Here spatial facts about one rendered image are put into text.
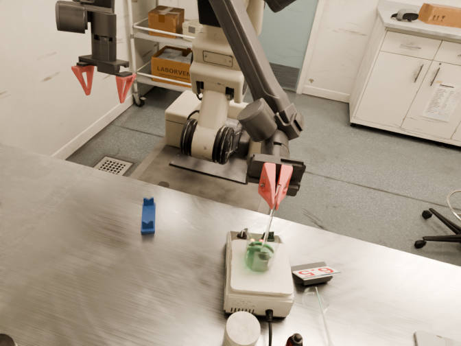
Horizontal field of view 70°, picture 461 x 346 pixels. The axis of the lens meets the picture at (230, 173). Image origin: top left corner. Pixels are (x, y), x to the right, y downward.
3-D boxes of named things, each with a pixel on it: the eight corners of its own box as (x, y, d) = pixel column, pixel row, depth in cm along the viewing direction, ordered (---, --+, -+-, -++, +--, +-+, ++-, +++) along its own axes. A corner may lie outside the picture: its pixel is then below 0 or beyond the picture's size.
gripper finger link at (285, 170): (295, 193, 51) (292, 159, 58) (250, 187, 51) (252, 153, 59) (286, 224, 55) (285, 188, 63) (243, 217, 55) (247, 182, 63)
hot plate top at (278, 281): (230, 241, 70) (231, 238, 69) (286, 246, 70) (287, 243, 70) (229, 292, 60) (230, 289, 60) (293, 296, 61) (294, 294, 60)
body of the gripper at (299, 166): (306, 166, 57) (304, 144, 63) (249, 157, 58) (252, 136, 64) (298, 194, 61) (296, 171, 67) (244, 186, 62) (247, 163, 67)
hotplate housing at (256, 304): (226, 237, 81) (229, 215, 76) (278, 242, 81) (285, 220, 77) (221, 326, 63) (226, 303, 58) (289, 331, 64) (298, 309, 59)
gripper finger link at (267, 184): (308, 195, 51) (304, 160, 58) (262, 188, 51) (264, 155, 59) (298, 226, 55) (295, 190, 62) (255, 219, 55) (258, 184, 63)
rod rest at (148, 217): (142, 205, 87) (141, 195, 84) (156, 204, 87) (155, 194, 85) (140, 234, 79) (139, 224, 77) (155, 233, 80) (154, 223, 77)
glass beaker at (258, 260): (274, 252, 68) (282, 224, 63) (272, 279, 63) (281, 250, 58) (241, 246, 68) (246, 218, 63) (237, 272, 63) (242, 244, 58)
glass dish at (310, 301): (315, 287, 72) (317, 282, 71) (332, 309, 69) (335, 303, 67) (296, 298, 70) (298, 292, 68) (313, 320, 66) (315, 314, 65)
